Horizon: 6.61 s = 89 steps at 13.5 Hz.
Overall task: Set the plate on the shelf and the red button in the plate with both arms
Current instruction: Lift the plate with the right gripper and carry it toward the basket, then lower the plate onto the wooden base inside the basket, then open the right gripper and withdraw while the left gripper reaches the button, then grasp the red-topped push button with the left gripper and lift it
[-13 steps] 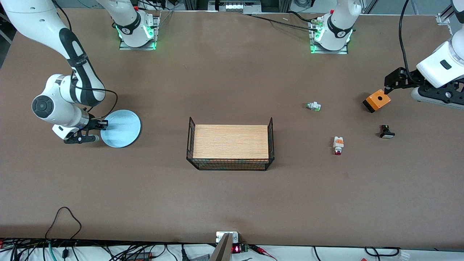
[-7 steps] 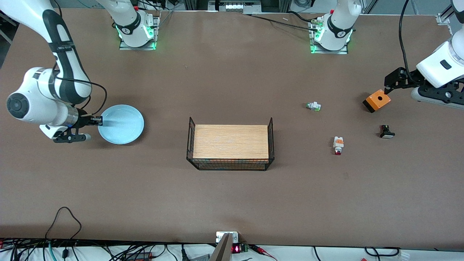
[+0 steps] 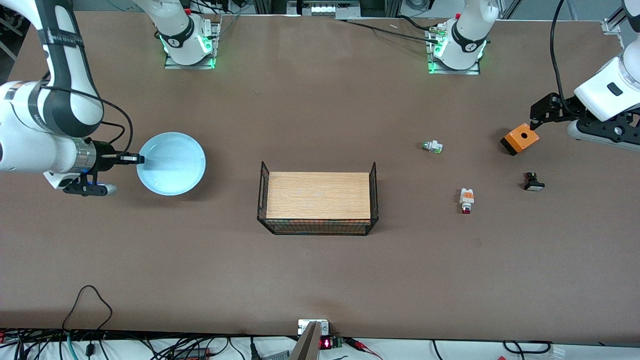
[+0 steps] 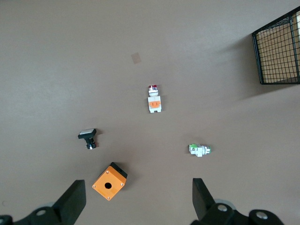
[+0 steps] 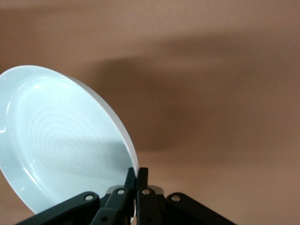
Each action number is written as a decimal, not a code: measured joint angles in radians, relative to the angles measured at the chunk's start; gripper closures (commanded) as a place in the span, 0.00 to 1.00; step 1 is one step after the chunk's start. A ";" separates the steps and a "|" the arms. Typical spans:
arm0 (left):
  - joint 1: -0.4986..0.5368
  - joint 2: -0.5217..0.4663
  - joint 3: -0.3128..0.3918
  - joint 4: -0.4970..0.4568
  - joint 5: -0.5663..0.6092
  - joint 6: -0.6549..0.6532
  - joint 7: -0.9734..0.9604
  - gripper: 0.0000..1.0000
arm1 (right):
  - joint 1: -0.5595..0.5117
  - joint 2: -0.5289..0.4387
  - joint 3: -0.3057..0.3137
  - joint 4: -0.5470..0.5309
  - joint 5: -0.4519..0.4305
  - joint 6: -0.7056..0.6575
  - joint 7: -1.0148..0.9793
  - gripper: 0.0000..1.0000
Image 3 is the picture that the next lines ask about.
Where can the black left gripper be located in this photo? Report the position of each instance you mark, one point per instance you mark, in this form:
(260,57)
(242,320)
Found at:
(559,109)

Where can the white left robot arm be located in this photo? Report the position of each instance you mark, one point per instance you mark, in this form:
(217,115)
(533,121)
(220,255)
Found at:
(470,25)

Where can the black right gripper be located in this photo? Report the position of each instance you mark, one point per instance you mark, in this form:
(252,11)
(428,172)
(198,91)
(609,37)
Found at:
(103,153)

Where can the red push button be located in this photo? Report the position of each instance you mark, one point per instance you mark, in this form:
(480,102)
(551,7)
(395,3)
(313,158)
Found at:
(467,199)

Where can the light blue plate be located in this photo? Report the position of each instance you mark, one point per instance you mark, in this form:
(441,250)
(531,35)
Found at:
(172,165)

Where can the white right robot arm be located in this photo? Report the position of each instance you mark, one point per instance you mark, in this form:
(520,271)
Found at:
(30,150)

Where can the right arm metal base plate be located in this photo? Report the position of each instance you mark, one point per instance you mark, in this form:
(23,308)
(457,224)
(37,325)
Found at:
(215,40)

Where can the black white-capped push button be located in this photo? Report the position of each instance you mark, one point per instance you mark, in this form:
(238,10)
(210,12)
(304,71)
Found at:
(533,183)

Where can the black power adapter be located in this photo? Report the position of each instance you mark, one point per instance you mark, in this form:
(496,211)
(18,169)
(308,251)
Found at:
(192,353)

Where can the aluminium frame profile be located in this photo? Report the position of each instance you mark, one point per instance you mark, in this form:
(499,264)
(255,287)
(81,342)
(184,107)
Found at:
(618,16)

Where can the circuit board with red display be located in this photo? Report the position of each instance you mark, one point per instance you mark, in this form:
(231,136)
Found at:
(330,343)

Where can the green push button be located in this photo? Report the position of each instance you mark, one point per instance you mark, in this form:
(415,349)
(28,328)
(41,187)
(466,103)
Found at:
(433,146)

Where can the grey device with white lights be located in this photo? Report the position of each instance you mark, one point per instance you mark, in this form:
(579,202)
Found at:
(322,9)

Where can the aluminium corner bracket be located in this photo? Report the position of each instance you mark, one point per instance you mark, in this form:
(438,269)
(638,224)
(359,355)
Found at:
(611,27)

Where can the metal camera mount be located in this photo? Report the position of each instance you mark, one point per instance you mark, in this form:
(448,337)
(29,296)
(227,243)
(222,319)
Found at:
(311,337)

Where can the orange button box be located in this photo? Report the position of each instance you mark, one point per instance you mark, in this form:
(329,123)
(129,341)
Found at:
(521,138)

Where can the red test lead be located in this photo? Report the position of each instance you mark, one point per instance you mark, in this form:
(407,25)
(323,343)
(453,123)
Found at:
(362,346)

